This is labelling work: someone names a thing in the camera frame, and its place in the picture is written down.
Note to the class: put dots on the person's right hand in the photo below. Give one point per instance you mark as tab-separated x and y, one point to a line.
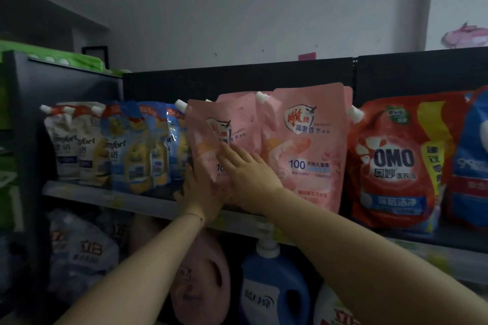
253	180

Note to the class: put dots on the person's left hand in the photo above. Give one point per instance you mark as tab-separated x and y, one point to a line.
202	199

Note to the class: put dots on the dark metal shelf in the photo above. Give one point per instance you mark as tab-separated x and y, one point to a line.
228	77

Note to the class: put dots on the orange OMO detergent pouches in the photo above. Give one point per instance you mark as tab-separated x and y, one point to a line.
396	184

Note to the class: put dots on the blue Diao detergent pouch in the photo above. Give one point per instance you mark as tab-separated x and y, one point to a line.
471	176

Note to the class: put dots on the person's right forearm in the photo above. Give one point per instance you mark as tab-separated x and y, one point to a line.
381	260

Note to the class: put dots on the person's left forearm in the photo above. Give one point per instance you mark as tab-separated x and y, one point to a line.
133	279

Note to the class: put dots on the blue detergent jug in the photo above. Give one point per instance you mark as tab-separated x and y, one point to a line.
274	286

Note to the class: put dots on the white detergent jug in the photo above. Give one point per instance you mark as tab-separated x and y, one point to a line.
333	309

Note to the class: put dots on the white refill pouch red lettering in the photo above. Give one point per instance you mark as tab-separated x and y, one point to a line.
84	256
118	227

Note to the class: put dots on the pink sticky note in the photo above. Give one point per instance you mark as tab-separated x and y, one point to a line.
307	56

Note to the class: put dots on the flat green pack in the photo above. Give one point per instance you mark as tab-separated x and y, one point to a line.
49	55
121	72

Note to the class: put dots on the green toilet paper pack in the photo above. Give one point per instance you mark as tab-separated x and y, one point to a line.
7	199

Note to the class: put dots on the pink bagged item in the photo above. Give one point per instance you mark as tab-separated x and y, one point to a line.
467	37

